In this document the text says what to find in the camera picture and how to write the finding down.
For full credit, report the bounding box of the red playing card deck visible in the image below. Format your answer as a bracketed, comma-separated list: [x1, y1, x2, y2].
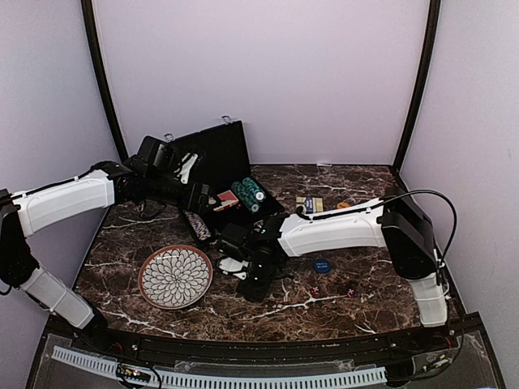
[213, 190, 239, 212]

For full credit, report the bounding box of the white slotted cable duct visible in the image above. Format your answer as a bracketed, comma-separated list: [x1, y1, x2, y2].
[51, 346, 388, 388]

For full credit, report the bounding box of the floral patterned plate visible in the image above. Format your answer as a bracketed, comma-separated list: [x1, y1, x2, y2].
[139, 245, 213, 310]

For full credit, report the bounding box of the green blue chip stack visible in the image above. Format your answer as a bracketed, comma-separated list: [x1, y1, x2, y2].
[231, 182, 260, 213]
[242, 177, 266, 202]

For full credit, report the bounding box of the blue gold card box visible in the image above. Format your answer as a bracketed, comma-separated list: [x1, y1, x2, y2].
[296, 196, 324, 214]

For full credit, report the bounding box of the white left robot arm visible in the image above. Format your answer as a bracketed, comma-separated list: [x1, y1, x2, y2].
[1, 136, 219, 353]

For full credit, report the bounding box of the green blue chip stack rear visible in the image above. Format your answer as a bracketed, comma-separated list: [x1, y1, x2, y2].
[242, 177, 266, 202]

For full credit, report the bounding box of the green blue chip stack front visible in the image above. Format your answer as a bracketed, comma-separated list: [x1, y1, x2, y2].
[231, 182, 260, 213]

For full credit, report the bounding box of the black poker case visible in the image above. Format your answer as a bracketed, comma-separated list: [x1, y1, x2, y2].
[175, 121, 285, 247]

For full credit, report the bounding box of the black front table rail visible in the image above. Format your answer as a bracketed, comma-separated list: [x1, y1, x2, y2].
[44, 315, 483, 365]

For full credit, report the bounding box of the blue small blind button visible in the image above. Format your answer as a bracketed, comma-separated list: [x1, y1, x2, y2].
[313, 259, 332, 274]

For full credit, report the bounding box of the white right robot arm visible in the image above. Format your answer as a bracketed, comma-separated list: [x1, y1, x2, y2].
[216, 187, 448, 352]

